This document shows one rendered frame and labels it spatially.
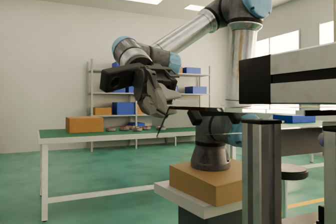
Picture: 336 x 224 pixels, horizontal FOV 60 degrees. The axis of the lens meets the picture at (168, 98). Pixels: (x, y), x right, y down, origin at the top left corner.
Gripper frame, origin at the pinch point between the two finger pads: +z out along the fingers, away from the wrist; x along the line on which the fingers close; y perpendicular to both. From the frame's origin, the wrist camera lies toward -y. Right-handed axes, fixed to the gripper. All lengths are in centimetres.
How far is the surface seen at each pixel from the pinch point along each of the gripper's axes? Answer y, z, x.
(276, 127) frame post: 0.9, 24.1, -12.6
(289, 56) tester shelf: -2.9, 25.3, -20.7
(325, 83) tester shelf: -3.0, 29.3, -20.2
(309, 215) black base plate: 46, 10, 26
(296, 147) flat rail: 4.9, 24.6, -10.1
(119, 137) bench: 60, -182, 141
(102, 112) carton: 128, -501, 309
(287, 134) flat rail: 3.5, 23.8, -11.5
